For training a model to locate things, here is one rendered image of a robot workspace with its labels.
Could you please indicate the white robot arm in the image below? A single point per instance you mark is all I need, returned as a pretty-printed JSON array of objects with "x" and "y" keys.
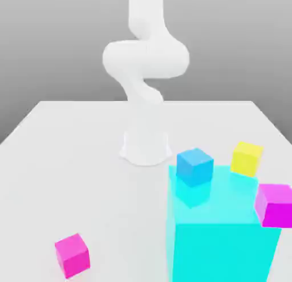
[{"x": 146, "y": 58}]

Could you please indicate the small blue cube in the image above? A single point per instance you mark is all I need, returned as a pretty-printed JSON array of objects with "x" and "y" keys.
[{"x": 194, "y": 167}]

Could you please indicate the small yellow cube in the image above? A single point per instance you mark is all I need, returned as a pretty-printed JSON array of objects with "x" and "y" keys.
[{"x": 246, "y": 160}]

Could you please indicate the small pink cube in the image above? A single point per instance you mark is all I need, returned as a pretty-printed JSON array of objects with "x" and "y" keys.
[{"x": 72, "y": 255}]

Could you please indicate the small magenta cube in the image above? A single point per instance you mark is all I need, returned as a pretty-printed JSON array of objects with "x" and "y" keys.
[{"x": 277, "y": 206}]

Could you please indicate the large cyan box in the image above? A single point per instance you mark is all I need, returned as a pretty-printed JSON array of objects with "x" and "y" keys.
[{"x": 219, "y": 241}]

